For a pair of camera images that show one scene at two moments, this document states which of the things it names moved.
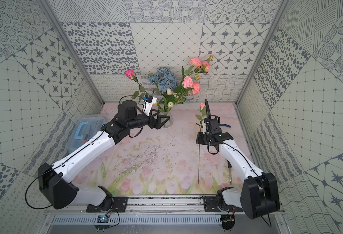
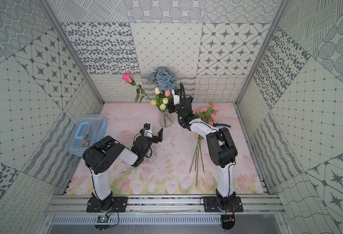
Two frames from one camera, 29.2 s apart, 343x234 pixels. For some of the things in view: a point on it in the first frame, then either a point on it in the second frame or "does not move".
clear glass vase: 169,122 does not move
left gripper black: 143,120 → 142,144
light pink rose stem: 201,114 → 196,156
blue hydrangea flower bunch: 165,78 does not move
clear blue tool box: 84,126 does not move
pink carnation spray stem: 197,67 → 206,114
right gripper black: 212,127 → 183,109
